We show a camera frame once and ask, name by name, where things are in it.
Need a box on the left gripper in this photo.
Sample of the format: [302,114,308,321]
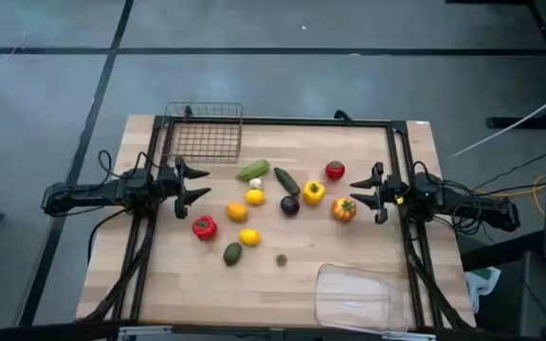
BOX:
[158,155,212,221]

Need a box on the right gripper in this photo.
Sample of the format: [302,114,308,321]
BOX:
[349,161,410,225]

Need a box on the orange tomato with green stem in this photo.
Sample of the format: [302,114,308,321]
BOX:
[332,196,358,224]

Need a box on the red tomato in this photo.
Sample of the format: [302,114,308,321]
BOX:
[324,159,347,182]

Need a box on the red bell pepper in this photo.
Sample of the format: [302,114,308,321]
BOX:
[191,214,219,242]

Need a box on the orange fruit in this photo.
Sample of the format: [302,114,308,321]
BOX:
[226,201,249,224]

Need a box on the yellow bell pepper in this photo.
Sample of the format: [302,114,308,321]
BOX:
[301,179,328,207]

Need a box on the yellow lemon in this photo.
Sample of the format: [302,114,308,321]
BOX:
[239,227,263,248]
[244,188,267,207]

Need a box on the purple round eggplant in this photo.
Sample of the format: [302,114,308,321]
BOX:
[279,194,301,218]

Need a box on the green avocado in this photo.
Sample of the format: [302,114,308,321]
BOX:
[222,241,244,268]

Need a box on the light green cucumber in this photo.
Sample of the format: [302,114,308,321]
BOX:
[237,158,272,183]

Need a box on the dark green cucumber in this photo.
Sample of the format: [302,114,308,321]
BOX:
[273,167,302,198]

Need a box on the clear plastic bin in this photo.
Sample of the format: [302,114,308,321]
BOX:
[314,262,410,333]

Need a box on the white and green cloth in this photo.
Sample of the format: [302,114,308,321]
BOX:
[464,265,503,314]

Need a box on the black horizontal beam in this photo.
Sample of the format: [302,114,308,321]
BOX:
[0,320,546,341]

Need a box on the metal wire basket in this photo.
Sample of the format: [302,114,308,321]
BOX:
[157,100,245,165]

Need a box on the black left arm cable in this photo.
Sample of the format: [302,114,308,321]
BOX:
[96,149,135,182]

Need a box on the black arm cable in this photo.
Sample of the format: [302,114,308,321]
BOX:
[96,149,135,182]
[436,179,485,237]

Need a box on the black metal table frame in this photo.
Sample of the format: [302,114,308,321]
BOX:
[111,109,445,332]

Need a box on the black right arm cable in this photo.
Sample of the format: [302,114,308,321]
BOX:
[436,179,485,237]

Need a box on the black hanging cable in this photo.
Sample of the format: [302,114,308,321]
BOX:
[86,206,130,266]

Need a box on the black cable bundle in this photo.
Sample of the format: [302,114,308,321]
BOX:
[404,221,476,332]
[82,212,158,324]

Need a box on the thin black cable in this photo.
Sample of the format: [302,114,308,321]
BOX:
[472,152,546,196]

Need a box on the silver metal bracket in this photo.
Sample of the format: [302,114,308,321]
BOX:
[380,331,438,341]
[117,325,173,341]

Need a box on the thick white cable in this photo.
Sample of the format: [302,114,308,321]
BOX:
[443,81,546,162]

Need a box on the yellow cable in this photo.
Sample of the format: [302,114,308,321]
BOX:
[470,173,546,218]

